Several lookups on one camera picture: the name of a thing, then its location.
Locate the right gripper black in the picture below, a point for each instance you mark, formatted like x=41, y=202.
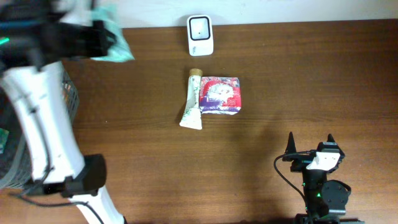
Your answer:
x=300, y=165

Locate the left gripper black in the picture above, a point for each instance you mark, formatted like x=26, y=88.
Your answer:
x=101, y=39

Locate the teal wipes packet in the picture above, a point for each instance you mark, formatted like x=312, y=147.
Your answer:
x=120, y=51

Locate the red purple tissue pack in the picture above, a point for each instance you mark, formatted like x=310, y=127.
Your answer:
x=220, y=95

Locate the white green tube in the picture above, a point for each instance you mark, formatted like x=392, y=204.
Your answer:
x=192, y=115

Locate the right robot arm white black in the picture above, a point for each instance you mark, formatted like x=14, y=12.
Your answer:
x=325, y=200

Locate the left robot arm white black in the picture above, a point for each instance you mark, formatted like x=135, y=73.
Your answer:
x=35, y=37

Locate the grey plastic mesh basket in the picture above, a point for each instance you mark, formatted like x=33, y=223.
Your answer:
x=70, y=93

